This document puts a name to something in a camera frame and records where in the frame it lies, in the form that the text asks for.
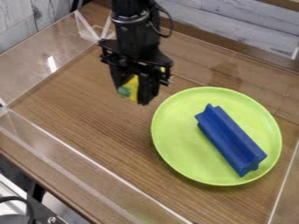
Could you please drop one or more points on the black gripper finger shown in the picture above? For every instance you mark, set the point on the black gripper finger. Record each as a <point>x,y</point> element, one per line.
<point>118,78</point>
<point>148,88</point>

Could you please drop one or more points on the green plate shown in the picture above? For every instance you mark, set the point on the green plate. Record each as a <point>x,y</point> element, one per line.
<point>184,147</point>

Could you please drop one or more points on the yellow toy banana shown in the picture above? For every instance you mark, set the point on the yellow toy banana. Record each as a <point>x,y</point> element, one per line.
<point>130,84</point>

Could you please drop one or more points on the blue plastic block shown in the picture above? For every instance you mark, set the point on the blue plastic block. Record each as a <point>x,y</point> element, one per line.
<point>229,139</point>

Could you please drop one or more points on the black metal table bracket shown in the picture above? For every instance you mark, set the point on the black metal table bracket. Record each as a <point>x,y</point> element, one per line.
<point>44,215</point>

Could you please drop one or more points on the clear acrylic corner bracket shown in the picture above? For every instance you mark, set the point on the clear acrylic corner bracket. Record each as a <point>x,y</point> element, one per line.
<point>93,33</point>

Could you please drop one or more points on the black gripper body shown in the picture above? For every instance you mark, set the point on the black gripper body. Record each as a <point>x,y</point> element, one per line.
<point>149,59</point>

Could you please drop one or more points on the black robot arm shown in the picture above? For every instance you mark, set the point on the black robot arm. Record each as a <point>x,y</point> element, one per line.
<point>141,22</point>

